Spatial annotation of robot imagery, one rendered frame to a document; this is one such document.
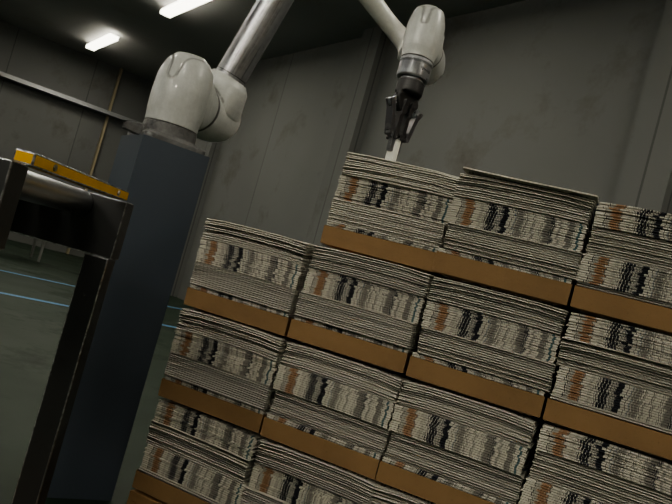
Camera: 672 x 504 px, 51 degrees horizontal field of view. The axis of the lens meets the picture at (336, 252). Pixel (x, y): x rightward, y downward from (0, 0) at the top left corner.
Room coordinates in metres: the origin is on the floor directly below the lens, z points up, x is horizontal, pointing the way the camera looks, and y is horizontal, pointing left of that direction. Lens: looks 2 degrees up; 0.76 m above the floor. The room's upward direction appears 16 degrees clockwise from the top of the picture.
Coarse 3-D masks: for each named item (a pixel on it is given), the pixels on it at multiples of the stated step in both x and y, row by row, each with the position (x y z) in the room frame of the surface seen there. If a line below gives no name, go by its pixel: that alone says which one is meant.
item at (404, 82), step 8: (400, 80) 1.86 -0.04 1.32; (408, 80) 1.85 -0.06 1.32; (416, 80) 1.85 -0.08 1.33; (400, 88) 1.85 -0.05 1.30; (408, 88) 1.84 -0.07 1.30; (416, 88) 1.85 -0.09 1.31; (400, 96) 1.85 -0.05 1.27; (408, 96) 1.87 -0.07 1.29; (416, 96) 1.88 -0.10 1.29; (400, 104) 1.85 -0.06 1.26; (416, 104) 1.89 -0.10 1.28
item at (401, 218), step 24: (360, 168) 1.65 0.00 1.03; (384, 168) 1.63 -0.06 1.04; (408, 168) 1.61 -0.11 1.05; (360, 192) 1.65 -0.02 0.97; (384, 192) 1.63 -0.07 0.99; (408, 192) 1.61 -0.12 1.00; (432, 192) 1.58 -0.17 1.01; (336, 216) 1.66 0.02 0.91; (360, 216) 1.64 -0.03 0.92; (384, 216) 1.62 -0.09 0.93; (408, 216) 1.60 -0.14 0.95; (432, 216) 1.58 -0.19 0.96; (408, 240) 1.59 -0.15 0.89; (432, 240) 1.58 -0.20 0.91
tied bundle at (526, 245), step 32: (480, 192) 1.49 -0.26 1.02; (512, 192) 1.47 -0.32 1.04; (544, 192) 1.44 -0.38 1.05; (448, 224) 1.51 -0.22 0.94; (480, 224) 1.49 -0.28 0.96; (512, 224) 1.47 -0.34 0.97; (544, 224) 1.44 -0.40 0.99; (576, 224) 1.42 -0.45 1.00; (480, 256) 1.48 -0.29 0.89; (512, 256) 1.46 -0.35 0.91; (544, 256) 1.43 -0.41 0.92; (576, 256) 1.41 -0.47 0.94
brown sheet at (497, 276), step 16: (448, 256) 1.50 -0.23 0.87; (448, 272) 1.50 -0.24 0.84; (464, 272) 1.49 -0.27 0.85; (480, 272) 1.47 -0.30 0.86; (496, 272) 1.46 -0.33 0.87; (512, 272) 1.45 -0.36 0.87; (512, 288) 1.45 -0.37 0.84; (528, 288) 1.43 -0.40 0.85; (544, 288) 1.42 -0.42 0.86; (560, 288) 1.41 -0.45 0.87
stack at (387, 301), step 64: (256, 256) 1.67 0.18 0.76; (320, 256) 1.61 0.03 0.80; (192, 320) 1.72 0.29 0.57; (320, 320) 1.60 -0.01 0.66; (384, 320) 1.54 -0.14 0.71; (448, 320) 1.49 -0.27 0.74; (512, 320) 1.44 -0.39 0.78; (576, 320) 1.40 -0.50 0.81; (192, 384) 1.70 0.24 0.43; (256, 384) 1.64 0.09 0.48; (320, 384) 1.58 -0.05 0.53; (384, 384) 1.53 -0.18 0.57; (512, 384) 1.43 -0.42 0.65; (576, 384) 1.39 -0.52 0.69; (640, 384) 1.35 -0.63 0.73; (192, 448) 1.69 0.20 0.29; (256, 448) 1.65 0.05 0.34; (384, 448) 1.52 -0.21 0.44; (448, 448) 1.46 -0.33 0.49; (512, 448) 1.41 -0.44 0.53; (576, 448) 1.37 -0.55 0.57
